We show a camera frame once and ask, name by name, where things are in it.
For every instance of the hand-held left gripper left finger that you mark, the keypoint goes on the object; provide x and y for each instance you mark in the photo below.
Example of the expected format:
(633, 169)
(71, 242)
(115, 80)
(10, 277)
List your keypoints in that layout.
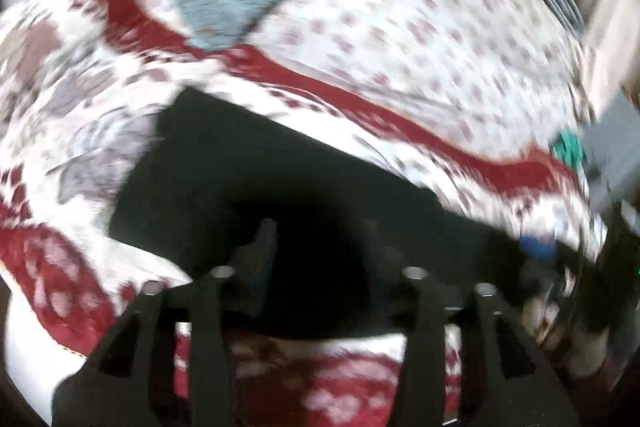
(266, 267)

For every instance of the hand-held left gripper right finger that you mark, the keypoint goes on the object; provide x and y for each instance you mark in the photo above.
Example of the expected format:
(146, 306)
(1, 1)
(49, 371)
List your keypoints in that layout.
(382, 277)

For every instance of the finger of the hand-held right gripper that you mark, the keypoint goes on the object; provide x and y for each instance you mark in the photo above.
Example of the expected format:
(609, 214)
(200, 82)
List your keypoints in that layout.
(537, 246)

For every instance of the black pants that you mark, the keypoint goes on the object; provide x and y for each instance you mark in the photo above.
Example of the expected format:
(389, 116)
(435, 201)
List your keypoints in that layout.
(240, 167)

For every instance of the green cloth item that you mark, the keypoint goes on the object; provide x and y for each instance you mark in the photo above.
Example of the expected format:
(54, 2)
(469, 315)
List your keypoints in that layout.
(570, 152)

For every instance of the red leaf pattern blanket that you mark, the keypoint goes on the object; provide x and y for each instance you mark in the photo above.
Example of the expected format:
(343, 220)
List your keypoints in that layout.
(75, 147)

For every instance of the white floral quilt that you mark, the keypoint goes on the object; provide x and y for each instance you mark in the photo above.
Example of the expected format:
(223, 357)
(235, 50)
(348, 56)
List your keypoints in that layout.
(425, 47)

